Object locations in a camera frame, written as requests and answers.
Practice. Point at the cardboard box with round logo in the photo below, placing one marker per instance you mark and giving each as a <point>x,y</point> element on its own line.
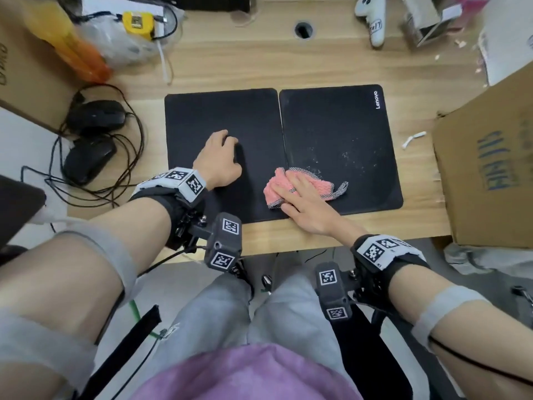
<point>29,70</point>

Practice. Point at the cardboard box with dark writing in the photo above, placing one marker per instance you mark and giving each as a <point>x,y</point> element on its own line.
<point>470,170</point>

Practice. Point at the black wrist camera with markers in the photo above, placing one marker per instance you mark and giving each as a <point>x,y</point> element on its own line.
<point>331,293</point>
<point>225,245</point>

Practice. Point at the black mouse pad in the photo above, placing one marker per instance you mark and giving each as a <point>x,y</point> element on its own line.
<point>333,129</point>
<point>216,108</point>

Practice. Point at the small white twist tie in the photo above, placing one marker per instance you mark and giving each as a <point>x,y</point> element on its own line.
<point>412,139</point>

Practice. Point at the long black bar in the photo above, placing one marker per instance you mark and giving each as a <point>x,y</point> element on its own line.
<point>216,1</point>

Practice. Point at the person's purple shirt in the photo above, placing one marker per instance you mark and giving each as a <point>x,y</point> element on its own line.
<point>250,374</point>

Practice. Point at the white controller with label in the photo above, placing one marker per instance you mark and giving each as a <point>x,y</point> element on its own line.
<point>377,20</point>

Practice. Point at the white paper bag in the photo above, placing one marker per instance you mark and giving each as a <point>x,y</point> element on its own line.
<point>504,49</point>

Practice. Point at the white paper sheet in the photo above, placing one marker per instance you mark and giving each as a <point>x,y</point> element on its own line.
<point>125,1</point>

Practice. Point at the white board panel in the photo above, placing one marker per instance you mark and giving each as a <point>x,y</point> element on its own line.
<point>25,149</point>

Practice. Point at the person's left hand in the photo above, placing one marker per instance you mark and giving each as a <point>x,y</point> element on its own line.
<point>216,162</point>

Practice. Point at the clear plastic bag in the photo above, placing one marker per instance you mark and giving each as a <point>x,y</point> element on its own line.
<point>116,49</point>

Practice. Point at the black mouse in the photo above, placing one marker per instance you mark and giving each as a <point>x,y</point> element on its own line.
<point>95,116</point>
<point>87,160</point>

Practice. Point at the scattered white crumbs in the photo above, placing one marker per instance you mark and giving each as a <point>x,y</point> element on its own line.
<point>460,42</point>

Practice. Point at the pink cleaning cloth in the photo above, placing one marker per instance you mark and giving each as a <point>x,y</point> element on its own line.
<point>277,189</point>

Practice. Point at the yellow tape measure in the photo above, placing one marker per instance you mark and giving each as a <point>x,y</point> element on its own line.
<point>137,24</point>

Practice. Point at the person's right forearm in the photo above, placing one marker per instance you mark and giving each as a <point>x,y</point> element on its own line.
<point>424,291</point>

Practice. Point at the small open cardboard box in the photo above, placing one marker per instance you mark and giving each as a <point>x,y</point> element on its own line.
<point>420,16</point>

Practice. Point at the crumpled grey plastic sheet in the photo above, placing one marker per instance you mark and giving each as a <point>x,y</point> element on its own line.
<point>483,258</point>

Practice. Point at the orange juice bottle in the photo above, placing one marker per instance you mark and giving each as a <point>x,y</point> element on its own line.
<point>75,54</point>

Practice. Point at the person's left forearm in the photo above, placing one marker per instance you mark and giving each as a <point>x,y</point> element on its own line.
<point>83,254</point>

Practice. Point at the black white sneaker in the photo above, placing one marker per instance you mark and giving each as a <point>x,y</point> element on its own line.
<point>245,283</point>

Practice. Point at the person's right hand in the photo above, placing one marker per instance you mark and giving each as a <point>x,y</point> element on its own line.
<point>320,216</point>

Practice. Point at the pink box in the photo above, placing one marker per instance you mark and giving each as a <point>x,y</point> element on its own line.
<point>470,6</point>

